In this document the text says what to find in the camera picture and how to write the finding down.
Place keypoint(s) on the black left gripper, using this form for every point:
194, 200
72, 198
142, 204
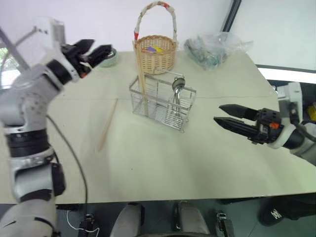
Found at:
77, 63

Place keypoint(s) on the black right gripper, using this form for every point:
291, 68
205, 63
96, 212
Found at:
266, 126

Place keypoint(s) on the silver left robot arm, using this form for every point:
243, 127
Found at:
27, 98

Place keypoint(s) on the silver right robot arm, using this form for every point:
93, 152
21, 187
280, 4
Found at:
308, 148

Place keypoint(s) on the metal spoon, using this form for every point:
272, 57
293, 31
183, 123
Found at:
177, 86

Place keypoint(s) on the wooden chopstick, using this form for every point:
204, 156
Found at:
107, 126
141, 74

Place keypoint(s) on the purple and yellow paper pieces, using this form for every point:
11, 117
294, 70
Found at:
153, 49

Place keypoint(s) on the white ledge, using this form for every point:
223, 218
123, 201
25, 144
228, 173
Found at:
288, 72

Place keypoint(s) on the clear plastic bag green contents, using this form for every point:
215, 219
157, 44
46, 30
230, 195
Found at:
209, 51

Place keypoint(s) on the yellow object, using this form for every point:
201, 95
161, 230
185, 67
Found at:
312, 112

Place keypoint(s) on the black bag with white print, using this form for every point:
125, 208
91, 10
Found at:
279, 209

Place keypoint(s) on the black table clamp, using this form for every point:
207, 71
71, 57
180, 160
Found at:
87, 225
224, 224

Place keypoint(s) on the grey rounded shape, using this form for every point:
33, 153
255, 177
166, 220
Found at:
129, 219
191, 217

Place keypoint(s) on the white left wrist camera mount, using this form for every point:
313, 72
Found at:
47, 37

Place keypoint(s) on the dark window frame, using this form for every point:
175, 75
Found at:
230, 14

